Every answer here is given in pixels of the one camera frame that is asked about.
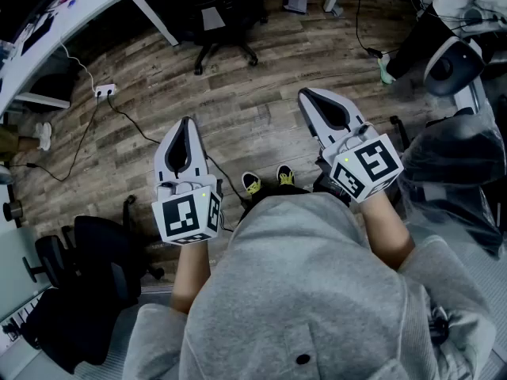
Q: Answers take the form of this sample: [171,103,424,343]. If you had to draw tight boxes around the white table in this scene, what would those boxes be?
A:
[0,0,180,115]

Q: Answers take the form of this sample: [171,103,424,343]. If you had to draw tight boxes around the plastic-covered black chair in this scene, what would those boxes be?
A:
[389,108,507,260]

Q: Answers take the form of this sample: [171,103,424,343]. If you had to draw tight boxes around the black flat item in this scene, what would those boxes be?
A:
[19,13,57,57]

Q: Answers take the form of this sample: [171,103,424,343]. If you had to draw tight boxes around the black cable with adapter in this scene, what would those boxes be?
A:
[353,0,402,59]

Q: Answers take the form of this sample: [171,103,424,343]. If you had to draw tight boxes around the long black power cable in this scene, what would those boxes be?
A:
[105,94,247,207]

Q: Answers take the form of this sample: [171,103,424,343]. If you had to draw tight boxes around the person's black yellow shoe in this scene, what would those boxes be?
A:
[241,171,265,196]
[275,164,296,188]

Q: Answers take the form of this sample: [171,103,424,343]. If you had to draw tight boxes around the black strap clip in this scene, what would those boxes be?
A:
[429,306,452,347]

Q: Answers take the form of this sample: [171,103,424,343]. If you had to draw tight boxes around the black mesh armrest chair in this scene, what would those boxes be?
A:
[21,193,166,376]

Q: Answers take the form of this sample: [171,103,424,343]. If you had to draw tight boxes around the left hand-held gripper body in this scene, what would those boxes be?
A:
[151,170,223,248]

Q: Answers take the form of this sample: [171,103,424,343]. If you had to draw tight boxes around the person's black trousers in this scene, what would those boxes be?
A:
[244,183,314,211]

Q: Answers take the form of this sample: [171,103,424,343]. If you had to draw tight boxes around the person's left black yellow shoe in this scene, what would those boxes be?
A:
[241,171,265,196]

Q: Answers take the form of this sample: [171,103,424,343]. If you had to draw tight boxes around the person's right black yellow shoe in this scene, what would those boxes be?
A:
[275,164,296,188]

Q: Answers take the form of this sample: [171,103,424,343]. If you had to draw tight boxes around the person's right forearm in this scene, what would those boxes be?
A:
[357,190,417,272]

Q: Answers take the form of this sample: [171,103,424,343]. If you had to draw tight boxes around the person's left forearm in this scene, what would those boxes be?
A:
[170,238,215,316]

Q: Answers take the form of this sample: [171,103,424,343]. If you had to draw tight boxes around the black office chair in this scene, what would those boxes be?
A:
[113,0,271,77]

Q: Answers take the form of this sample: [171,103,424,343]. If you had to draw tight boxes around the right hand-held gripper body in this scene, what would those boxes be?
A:
[316,122,406,205]

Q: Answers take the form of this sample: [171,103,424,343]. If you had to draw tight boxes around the thin black floor cable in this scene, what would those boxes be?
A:
[6,94,101,184]

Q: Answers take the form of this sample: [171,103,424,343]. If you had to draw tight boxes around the grey cylinder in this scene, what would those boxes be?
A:
[2,199,25,224]

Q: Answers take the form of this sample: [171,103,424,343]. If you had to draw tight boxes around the person's grey hoodie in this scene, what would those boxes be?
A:
[121,191,498,380]

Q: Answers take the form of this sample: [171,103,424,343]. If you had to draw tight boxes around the white cable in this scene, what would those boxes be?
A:
[59,41,99,93]

